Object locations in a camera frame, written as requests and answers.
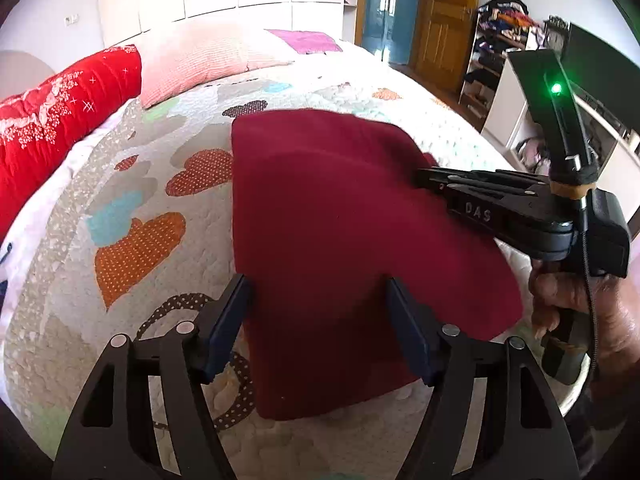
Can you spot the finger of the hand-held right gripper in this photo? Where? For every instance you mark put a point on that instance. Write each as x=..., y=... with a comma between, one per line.
x=480, y=189
x=470, y=175

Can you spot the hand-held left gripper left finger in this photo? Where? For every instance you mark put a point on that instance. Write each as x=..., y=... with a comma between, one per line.
x=227, y=320

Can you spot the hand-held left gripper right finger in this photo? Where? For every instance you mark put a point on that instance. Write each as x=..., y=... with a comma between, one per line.
x=407, y=325

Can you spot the maroon sweater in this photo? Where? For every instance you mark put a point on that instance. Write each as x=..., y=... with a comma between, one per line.
x=325, y=240

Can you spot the cluttered clothes rack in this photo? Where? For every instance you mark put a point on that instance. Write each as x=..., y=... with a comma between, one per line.
x=492, y=45

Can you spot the person's right hand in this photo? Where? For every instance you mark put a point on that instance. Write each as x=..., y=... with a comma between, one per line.
x=617, y=320

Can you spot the white shelf unit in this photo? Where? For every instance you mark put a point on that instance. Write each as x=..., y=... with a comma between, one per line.
x=505, y=110

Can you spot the patchwork heart quilt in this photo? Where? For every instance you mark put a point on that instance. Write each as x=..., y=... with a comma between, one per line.
x=150, y=200

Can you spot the wooden door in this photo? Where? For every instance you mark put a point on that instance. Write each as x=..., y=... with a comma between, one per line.
x=445, y=20

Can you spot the black television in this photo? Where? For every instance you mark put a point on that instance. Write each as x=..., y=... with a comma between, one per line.
x=605, y=65

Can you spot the blue door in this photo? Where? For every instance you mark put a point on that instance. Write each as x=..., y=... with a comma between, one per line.
x=390, y=10

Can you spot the magenta cloth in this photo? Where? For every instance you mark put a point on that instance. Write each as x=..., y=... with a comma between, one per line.
x=307, y=41

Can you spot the pink pillow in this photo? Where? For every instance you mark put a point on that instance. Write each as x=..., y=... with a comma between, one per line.
x=200, y=60

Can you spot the red quilted pillow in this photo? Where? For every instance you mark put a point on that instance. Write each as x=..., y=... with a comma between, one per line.
x=55, y=115

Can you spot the beige headboard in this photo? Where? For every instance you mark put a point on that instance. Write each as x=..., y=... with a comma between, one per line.
x=22, y=72

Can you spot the dark ornate frame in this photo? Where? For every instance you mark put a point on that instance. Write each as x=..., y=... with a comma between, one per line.
x=557, y=32

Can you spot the white wall socket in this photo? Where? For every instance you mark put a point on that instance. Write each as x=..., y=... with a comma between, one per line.
x=71, y=19

